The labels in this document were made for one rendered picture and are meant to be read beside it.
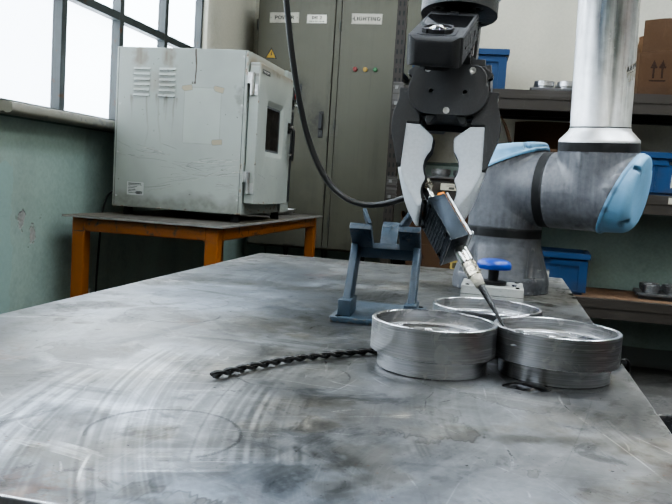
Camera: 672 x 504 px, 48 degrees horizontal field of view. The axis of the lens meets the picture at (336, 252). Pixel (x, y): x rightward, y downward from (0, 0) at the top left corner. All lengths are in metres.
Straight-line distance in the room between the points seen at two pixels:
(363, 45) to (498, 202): 3.47
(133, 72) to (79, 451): 2.73
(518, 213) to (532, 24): 3.66
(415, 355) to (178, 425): 0.21
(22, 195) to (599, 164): 2.13
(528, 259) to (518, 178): 0.13
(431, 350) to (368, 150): 3.95
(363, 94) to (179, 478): 4.22
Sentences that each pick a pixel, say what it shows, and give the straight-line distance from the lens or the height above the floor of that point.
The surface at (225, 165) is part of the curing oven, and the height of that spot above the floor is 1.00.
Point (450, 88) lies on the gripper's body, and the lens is 0.70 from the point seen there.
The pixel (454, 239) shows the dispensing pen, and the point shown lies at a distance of 0.66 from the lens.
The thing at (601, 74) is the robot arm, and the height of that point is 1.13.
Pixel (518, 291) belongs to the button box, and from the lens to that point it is 0.88.
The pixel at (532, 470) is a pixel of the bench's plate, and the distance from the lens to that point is 0.45.
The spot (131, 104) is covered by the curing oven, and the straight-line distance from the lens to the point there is 3.10.
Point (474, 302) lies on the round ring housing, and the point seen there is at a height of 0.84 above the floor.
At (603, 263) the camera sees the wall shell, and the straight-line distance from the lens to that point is 4.74.
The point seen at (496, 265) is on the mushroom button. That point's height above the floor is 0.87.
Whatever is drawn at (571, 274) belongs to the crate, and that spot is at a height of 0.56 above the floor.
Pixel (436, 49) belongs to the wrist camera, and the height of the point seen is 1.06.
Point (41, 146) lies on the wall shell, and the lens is 2.93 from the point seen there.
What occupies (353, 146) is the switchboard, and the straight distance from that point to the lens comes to 4.54.
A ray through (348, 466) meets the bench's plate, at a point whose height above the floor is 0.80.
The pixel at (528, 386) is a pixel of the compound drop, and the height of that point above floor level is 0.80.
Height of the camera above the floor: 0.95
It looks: 5 degrees down
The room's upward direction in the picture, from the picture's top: 4 degrees clockwise
